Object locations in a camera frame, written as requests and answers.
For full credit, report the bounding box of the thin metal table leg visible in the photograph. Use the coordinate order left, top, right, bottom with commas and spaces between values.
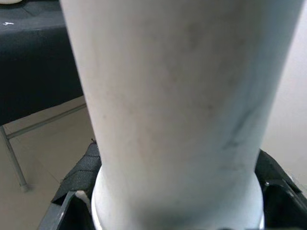
0, 124, 31, 192

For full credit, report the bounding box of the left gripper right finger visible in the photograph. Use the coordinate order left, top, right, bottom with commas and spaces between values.
255, 149, 307, 230

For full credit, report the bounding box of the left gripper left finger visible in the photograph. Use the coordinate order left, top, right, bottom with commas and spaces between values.
39, 141, 101, 230

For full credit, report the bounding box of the white plastic table leg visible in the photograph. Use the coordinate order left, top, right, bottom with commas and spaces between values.
59, 0, 305, 230

